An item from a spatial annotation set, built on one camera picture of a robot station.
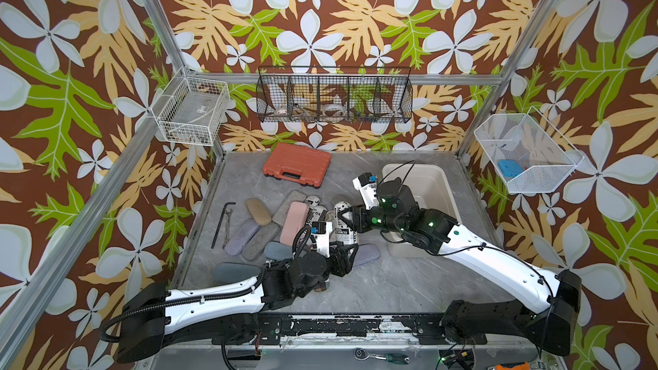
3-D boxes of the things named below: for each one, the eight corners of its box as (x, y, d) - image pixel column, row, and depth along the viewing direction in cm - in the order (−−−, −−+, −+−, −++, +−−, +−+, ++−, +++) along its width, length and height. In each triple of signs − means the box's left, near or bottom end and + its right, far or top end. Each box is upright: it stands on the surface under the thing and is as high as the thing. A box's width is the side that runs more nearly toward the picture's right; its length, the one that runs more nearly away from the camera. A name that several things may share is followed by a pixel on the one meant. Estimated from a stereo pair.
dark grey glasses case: (238, 253, 91) (236, 250, 89) (268, 223, 98) (267, 219, 96) (251, 263, 88) (249, 260, 86) (280, 231, 96) (279, 228, 94)
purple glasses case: (225, 253, 91) (222, 249, 88) (246, 221, 100) (244, 216, 97) (243, 260, 90) (240, 256, 87) (262, 226, 98) (260, 221, 95)
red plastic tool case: (260, 175, 114) (258, 168, 110) (278, 146, 126) (277, 138, 122) (319, 190, 109) (319, 183, 105) (332, 158, 121) (332, 150, 117)
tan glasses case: (263, 232, 97) (260, 226, 93) (245, 208, 104) (242, 202, 100) (276, 223, 99) (274, 217, 95) (258, 201, 106) (255, 194, 102)
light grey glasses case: (271, 222, 99) (269, 216, 95) (294, 193, 108) (292, 186, 104) (284, 228, 97) (282, 223, 93) (306, 198, 106) (305, 192, 102)
